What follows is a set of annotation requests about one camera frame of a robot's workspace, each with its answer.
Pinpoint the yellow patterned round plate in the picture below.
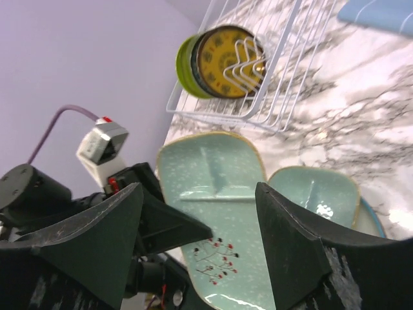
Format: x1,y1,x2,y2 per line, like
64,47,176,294
197,25,267,99

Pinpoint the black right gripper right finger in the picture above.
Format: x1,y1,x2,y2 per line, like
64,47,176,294
255,183,412,309

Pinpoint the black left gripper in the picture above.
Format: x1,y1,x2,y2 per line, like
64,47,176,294
1,163,213,309

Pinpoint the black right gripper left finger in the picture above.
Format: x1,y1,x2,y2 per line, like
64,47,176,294
1,183,143,309

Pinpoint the blue checked cloth mat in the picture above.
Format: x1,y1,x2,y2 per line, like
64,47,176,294
337,0,412,37

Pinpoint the lime green round plate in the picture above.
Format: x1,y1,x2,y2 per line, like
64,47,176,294
176,34,212,99

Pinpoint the blue floral ceramic plate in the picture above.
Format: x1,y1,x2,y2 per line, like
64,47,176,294
187,32,212,99

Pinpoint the white wire dish rack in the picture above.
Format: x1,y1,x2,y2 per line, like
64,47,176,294
166,0,336,132

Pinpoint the white watermelon round plate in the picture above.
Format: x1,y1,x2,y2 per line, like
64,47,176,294
354,198,387,238

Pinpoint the teal square ceramic plate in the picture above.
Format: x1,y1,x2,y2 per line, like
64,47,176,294
157,132,275,309

